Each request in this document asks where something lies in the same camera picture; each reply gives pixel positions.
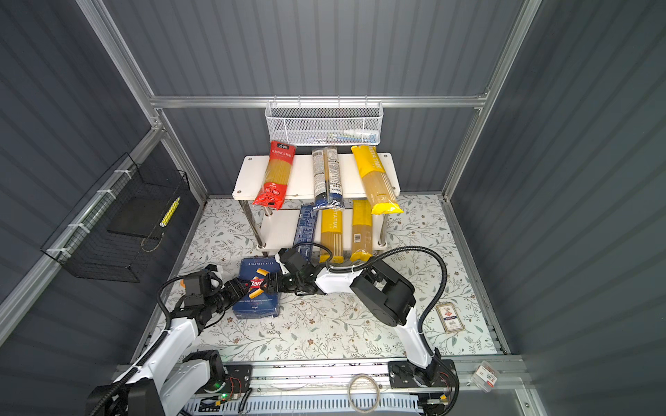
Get dark blue pasta box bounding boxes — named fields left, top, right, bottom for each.
left=232, top=258, right=281, bottom=320

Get blue spaghetti box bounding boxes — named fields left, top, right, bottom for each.
left=293, top=204, right=317, bottom=261

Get yellow Pastatime spaghetti pack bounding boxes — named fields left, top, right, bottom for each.
left=319, top=209, right=344, bottom=263

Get red spaghetti pack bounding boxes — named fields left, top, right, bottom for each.
left=253, top=141, right=297, bottom=210

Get clear blue spaghetti pack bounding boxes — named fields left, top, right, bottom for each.
left=312, top=147, right=344, bottom=211

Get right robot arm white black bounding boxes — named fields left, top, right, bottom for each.
left=260, top=246, right=447, bottom=370

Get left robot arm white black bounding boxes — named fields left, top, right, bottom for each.
left=85, top=265, right=251, bottom=415

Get white two-tier shelf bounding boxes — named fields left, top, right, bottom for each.
left=232, top=153, right=401, bottom=254

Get yellow green striped tool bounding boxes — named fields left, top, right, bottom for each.
left=159, top=197, right=180, bottom=228

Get tubes in white basket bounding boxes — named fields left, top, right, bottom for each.
left=301, top=129, right=380, bottom=146

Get small white card box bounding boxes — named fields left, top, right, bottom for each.
left=435, top=303, right=465, bottom=334

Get red white tag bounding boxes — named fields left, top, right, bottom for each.
left=471, top=361, right=498, bottom=393

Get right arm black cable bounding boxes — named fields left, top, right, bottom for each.
left=290, top=241, right=449, bottom=360

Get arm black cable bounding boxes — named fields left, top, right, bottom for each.
left=290, top=241, right=449, bottom=360
left=87, top=274, right=209, bottom=416

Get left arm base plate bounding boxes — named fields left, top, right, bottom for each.
left=197, top=365, right=253, bottom=397

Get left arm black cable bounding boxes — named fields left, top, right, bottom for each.
left=87, top=274, right=209, bottom=416

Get black wire basket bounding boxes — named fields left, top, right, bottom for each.
left=42, top=157, right=189, bottom=284

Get white wire mesh basket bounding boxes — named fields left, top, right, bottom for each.
left=265, top=102, right=384, bottom=147

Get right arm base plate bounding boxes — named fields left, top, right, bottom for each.
left=388, top=359, right=460, bottom=388

